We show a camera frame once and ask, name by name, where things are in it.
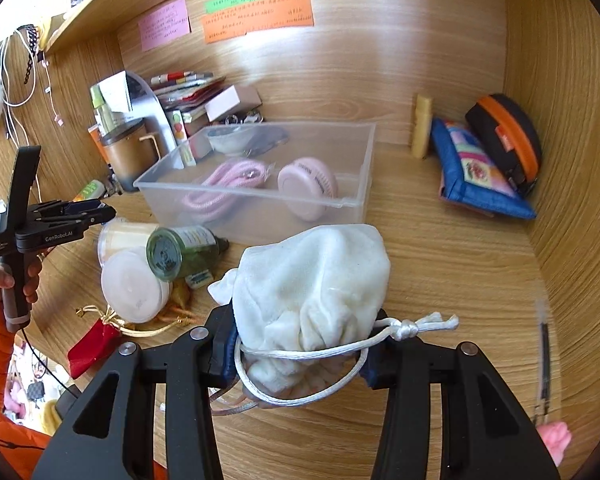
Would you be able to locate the brown lidded mug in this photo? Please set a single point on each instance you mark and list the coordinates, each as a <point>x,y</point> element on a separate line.
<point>127,160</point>

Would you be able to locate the pink fluffy toy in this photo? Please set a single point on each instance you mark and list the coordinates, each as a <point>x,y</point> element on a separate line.
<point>555,440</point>

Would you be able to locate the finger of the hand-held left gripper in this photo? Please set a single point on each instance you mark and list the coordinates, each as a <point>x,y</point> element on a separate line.
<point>75,205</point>
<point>97,216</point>

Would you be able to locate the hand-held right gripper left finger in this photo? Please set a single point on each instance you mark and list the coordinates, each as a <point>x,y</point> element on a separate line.
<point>224,360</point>

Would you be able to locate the green white carton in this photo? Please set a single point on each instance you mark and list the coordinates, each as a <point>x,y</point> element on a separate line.
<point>97,99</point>

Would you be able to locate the small white box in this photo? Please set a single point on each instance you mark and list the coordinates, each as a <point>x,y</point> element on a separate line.
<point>230,100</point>

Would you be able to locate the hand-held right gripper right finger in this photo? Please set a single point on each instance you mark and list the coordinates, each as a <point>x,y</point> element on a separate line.
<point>376,367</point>

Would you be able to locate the white printed paper sheet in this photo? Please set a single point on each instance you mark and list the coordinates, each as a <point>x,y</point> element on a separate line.
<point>115,92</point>

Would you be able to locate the wooden desktop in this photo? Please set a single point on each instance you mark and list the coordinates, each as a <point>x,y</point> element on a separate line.
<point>455,285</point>

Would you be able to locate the orange tube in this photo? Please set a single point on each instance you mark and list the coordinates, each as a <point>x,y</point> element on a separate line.
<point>94,137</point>

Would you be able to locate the wooden shelf board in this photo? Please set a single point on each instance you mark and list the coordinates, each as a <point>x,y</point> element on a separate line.
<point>105,15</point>

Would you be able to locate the blue patchwork pouch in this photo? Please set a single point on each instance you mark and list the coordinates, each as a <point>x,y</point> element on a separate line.
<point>475,172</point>

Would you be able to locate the person's left hand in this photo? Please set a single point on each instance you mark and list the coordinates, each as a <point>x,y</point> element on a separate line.
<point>31,283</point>

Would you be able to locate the small teal white tube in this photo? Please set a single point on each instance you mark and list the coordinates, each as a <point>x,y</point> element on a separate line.
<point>199,279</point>

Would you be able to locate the dark green spray bottle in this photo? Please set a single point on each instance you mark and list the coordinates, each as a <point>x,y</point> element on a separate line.
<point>190,252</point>

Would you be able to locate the fruit print box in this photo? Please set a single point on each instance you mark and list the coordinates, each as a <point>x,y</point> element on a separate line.
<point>179,127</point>

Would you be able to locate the yellow tube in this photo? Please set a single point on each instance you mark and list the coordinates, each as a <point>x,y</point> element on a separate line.
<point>422,127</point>

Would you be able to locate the clear round cotton pad container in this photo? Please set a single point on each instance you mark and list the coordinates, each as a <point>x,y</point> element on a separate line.
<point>130,285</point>

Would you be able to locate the orange paper note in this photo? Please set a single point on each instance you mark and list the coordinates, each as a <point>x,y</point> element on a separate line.
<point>257,17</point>

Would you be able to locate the black orange zip case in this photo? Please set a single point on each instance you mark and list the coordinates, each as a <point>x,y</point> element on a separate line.
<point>507,135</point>

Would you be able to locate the white orange green bottle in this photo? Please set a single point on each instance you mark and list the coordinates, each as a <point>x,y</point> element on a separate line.
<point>87,191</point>

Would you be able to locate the metal rings cluster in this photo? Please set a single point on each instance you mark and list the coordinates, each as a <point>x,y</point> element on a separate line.
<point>240,119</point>

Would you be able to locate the pink round case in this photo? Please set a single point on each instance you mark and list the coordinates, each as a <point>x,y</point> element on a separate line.
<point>307,185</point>

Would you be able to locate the pink paper note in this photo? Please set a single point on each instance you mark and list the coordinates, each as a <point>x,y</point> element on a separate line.
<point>165,22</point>

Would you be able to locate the clear plastic box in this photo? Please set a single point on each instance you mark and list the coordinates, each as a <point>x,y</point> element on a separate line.
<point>357,152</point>

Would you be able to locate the red velvet pouch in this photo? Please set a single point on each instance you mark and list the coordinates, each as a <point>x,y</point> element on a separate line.
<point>92,347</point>

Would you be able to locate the thin black pen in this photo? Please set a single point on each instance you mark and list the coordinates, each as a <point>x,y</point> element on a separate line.
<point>544,360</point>

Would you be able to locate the yellow gourd charm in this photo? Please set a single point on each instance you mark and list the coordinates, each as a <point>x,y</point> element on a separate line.
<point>180,301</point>

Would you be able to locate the red white box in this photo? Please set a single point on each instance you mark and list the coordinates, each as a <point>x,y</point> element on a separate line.
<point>196,150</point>

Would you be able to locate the stack of booklets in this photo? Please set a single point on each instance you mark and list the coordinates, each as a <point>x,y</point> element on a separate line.
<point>190,92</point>

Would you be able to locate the glass bowl of trinkets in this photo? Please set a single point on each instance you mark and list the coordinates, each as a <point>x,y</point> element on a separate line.
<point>230,142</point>

